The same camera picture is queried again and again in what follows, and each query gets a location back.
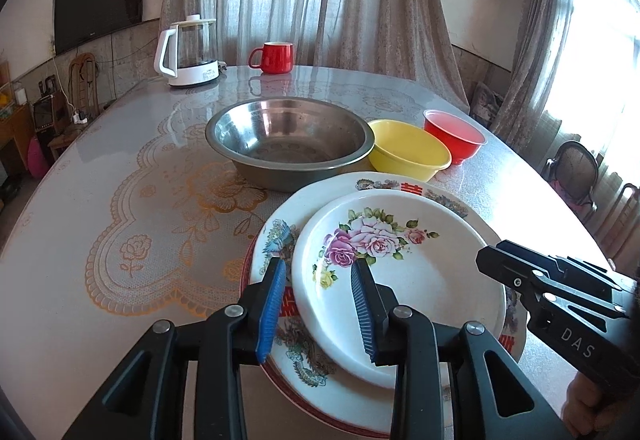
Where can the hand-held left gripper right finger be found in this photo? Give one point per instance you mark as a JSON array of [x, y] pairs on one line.
[[362, 310]]

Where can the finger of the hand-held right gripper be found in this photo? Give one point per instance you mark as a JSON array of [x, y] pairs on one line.
[[525, 277], [560, 265]]

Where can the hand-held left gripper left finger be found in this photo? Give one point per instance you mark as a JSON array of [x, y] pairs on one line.
[[272, 310]]

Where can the white plate with pink roses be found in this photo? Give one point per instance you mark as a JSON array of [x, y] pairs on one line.
[[425, 280]]

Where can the white plate with red characters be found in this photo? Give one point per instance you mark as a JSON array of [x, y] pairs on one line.
[[300, 215]]

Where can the white plate with purple rim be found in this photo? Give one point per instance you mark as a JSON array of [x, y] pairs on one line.
[[345, 422]]

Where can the red plastic bowl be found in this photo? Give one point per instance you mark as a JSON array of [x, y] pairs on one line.
[[452, 130]]

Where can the yellow plastic bowl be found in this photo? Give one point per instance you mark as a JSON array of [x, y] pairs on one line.
[[405, 145]]

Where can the stainless steel bowl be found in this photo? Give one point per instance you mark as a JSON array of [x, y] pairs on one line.
[[290, 135]]

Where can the person's right hand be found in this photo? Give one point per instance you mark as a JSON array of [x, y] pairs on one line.
[[587, 412]]

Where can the dark cane back chair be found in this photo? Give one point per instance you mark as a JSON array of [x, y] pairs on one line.
[[570, 170]]

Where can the patterned upholstered chair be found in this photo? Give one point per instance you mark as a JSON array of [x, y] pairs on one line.
[[487, 103]]

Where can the grey side window curtain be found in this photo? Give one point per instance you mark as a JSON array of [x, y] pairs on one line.
[[545, 20]]

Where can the red mug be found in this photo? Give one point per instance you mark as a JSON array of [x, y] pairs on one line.
[[275, 58]]

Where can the white glass electric kettle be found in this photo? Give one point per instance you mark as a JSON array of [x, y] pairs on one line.
[[192, 65]]

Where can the small wooden stool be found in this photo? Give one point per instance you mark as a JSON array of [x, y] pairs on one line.
[[62, 140]]

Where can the white power strip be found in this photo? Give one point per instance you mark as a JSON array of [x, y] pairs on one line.
[[79, 119]]

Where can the pink bag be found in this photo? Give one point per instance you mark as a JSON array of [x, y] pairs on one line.
[[35, 158]]

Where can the dark portable speaker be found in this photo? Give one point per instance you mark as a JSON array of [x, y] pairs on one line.
[[44, 114]]

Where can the tall wooden chair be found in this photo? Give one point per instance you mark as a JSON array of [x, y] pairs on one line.
[[82, 70]]

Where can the orange wooden desk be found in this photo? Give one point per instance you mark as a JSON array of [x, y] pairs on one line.
[[15, 130]]

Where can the black wall television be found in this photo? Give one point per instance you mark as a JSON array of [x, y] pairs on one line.
[[100, 5]]

